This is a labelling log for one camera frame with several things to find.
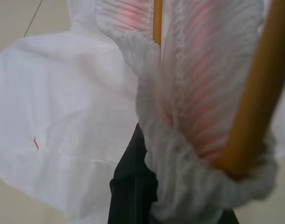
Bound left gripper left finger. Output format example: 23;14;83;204
107;123;160;224

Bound white shorts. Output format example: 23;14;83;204
0;0;285;224

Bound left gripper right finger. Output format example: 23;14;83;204
222;202;240;224

